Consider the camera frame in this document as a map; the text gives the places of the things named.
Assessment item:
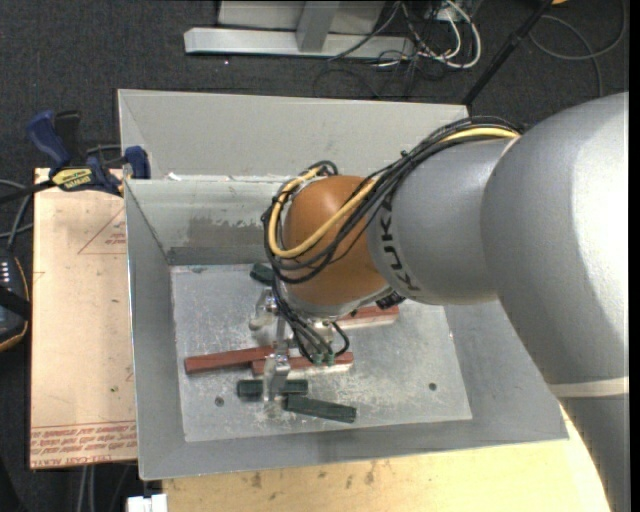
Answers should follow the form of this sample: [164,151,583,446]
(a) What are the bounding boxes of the red-brown flat block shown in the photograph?
[251,350,355,377]
[183,346,275,376]
[335,305,402,332]

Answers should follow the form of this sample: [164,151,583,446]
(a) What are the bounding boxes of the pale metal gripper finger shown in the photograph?
[262,354,278,418]
[273,343,293,402]

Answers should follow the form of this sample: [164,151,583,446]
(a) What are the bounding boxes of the grey metal bin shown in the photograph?
[117,88,570,482]

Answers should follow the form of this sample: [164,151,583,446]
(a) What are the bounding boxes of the brown cardboard board, red print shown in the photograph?
[28,166,139,471]

